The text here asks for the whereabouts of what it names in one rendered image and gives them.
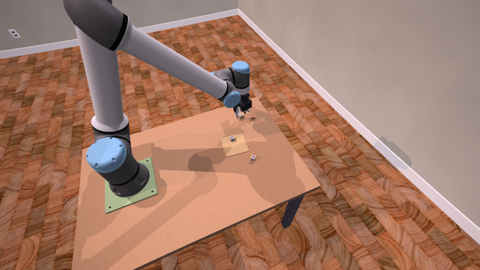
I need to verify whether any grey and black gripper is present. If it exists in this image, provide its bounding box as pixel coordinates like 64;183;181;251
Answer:
233;93;252;119

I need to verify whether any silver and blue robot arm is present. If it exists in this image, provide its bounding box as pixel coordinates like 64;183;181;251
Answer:
63;0;250;197

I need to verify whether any tan flat mat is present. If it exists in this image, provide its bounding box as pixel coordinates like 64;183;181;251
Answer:
221;133;249;157

